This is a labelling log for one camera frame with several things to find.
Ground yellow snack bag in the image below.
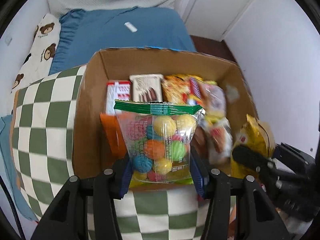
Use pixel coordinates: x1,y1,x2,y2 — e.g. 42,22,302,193
231,114,276,179

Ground colourful candy ball bag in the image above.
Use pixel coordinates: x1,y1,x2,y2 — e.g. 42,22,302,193
114,100,203,184

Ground white oat cookie pack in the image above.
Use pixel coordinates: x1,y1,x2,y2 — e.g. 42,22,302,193
200,116,233,165

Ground brown cardboard box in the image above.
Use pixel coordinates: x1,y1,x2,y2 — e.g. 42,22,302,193
72,48,258,179

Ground clear yellow bread pack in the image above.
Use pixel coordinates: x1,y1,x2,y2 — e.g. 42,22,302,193
199,81,226,119

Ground orange snack packet left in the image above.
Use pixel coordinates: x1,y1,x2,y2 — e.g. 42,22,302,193
100,113,127,159

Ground Sedaap cheese buldak noodle pack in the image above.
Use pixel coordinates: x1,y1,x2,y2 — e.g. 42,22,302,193
161,74,204,107

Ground green white checkered cushion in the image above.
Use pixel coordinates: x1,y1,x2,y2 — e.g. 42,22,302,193
12,66,208,239

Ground Franzzi chocolate wafer pack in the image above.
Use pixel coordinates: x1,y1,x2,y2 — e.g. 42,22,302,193
129,74,163,102

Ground red white snack pack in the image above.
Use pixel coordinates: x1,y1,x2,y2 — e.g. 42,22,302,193
106,80,131,115

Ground white door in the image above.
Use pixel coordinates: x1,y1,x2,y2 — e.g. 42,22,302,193
182,0,253,41

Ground bear print pillow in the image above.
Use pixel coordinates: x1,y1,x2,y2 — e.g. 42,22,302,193
11,14,61,94

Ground white remote control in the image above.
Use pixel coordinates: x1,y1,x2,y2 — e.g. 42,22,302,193
124,22,137,33

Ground blue bed sheet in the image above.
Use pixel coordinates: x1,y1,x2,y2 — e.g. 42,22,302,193
49,7,196,74

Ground black cable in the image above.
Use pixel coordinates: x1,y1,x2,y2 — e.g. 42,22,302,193
0,174,27,240

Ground wall socket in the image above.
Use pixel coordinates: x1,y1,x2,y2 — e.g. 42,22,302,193
4,35,12,46

